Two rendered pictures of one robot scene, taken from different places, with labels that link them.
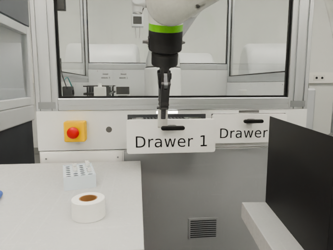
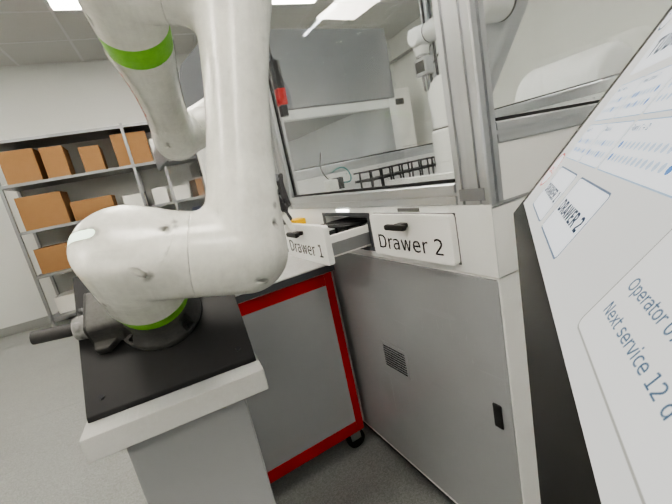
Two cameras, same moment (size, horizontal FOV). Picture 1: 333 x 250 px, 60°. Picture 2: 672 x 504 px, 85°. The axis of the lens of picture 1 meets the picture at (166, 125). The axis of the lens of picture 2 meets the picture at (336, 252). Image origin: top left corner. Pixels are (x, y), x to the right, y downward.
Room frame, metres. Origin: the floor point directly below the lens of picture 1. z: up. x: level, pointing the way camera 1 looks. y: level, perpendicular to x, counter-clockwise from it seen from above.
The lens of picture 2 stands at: (0.60, -1.07, 1.06)
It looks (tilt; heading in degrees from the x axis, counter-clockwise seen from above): 12 degrees down; 68
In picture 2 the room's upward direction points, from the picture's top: 12 degrees counter-clockwise
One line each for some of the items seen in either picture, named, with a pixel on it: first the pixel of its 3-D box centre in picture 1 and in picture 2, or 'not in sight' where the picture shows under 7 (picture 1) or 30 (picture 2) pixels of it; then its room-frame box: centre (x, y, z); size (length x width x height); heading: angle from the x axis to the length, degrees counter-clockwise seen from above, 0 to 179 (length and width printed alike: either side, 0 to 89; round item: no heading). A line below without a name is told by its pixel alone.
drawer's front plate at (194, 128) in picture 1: (171, 136); (306, 242); (0.93, -0.02, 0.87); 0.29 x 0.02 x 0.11; 96
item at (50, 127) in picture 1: (165, 115); (460, 198); (1.55, 0.00, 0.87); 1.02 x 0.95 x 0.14; 96
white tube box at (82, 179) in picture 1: (78, 175); not in sight; (0.80, 0.25, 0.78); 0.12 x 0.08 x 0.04; 20
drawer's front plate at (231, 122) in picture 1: (249, 128); (409, 236); (1.09, -0.32, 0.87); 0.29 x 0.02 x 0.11; 96
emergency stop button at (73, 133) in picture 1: (73, 132); not in sight; (0.98, 0.32, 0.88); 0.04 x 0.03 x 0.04; 96
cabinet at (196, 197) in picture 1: (166, 199); (477, 317); (1.54, 0.00, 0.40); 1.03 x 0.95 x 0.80; 96
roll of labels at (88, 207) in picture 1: (88, 207); not in sight; (0.59, 0.17, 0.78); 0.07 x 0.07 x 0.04
